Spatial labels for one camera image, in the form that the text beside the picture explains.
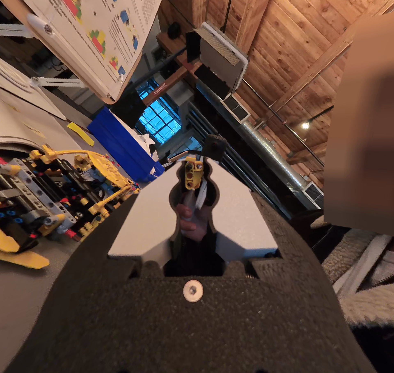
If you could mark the yellow curved liftarm piece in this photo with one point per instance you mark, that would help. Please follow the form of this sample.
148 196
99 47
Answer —
193 173

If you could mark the blue plastic bin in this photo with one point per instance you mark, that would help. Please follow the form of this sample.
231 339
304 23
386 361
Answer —
123 145

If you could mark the grey ceiling heater unit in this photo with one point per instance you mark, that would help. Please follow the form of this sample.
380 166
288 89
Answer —
221 59

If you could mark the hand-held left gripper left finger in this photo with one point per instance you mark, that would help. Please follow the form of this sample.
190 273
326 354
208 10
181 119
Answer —
141 225

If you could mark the person's dark trousers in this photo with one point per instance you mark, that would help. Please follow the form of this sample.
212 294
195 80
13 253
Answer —
375 348

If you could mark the brown wooden beam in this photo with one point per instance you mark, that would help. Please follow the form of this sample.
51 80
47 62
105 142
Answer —
172 84

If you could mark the printed instruction sheet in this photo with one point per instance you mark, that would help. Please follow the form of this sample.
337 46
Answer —
98 16

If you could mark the paned window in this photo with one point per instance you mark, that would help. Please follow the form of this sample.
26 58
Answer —
160 120

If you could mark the person's fleece-lined dark jacket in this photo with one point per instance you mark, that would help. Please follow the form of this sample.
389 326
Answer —
354 256

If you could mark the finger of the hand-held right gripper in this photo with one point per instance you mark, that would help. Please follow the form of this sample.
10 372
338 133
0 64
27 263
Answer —
189 207
201 194

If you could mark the person's right hand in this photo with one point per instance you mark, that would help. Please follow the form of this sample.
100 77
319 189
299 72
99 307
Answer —
194 228

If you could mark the yellow brick car model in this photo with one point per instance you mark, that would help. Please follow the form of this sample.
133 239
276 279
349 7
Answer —
55 194

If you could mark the yellow paper strip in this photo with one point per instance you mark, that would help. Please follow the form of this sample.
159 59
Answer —
80 133

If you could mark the ceiling light bulb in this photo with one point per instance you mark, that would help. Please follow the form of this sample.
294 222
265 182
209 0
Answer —
305 125

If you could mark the silver ventilation duct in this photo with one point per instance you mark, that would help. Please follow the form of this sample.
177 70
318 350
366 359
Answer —
274 154

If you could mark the white vent grille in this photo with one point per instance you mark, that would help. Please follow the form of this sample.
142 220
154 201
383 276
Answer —
236 108
313 195

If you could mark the grey desk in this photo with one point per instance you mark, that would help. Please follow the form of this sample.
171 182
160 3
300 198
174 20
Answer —
18 302

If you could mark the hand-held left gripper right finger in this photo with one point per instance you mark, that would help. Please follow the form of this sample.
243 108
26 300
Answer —
243 222

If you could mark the instruction booklet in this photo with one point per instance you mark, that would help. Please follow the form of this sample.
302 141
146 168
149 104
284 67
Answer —
30 127

